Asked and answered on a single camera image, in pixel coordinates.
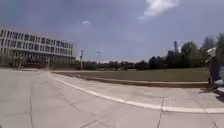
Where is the grass lawn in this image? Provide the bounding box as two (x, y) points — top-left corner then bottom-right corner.
(53, 67), (212, 83)

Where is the white building with banded windows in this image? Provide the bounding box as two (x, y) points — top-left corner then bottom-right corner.
(0, 28), (77, 70)

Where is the long row of trees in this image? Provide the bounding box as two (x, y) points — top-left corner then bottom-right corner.
(75, 32), (224, 71)

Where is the tall dark tower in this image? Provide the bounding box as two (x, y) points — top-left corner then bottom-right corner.
(172, 40), (180, 55)

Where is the person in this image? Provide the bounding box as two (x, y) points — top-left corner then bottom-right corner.
(205, 46), (224, 89)

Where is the grey lamp pole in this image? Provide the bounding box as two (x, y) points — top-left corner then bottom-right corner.
(79, 49), (85, 72)

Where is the brown low kerb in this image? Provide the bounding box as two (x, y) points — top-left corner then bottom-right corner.
(49, 71), (213, 90)

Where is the pale stone paved plaza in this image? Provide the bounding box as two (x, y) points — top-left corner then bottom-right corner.
(0, 68), (224, 128)

